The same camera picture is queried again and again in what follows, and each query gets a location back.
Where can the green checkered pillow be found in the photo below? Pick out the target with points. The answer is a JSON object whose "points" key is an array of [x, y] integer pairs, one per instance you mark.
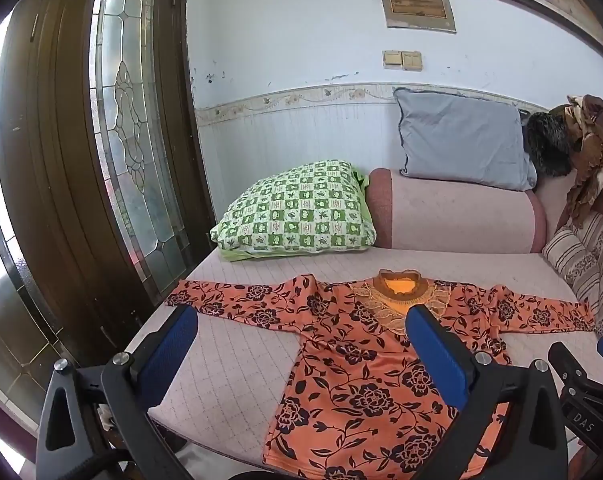
{"points": [[296, 210]]}

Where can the pink bolster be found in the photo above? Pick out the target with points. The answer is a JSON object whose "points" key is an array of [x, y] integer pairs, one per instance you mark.
{"points": [[456, 215]]}

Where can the orange floral shirt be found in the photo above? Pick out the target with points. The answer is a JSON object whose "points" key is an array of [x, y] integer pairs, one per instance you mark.
{"points": [[361, 395]]}

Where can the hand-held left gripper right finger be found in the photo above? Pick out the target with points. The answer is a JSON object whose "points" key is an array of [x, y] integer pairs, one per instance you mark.
{"points": [[441, 355]]}

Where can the pink quilted mattress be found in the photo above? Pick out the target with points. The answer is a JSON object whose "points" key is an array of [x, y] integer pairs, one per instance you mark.
{"points": [[221, 360]]}

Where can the striped floral cushion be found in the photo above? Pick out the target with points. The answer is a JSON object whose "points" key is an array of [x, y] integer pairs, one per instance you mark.
{"points": [[581, 260]]}

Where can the beige wall switch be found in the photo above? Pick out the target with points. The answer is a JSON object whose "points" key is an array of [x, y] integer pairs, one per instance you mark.
{"points": [[412, 60], [393, 59]]}

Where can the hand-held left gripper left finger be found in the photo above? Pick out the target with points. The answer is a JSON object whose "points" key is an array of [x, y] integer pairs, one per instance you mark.
{"points": [[174, 345]]}

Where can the wall electrical panel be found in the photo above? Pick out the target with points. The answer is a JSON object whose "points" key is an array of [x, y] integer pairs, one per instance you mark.
{"points": [[416, 5]]}

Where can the grey pillow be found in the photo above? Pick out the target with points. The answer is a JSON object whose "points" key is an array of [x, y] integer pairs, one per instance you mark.
{"points": [[456, 135]]}

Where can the brown patterned scarf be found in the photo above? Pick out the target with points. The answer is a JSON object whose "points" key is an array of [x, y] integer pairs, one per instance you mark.
{"points": [[589, 125]]}

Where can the wooden door with leaded glass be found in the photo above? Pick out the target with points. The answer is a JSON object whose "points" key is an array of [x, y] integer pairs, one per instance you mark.
{"points": [[46, 160]]}

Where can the black fuzzy cloth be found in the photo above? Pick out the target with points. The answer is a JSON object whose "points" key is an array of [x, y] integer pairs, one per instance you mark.
{"points": [[544, 145]]}

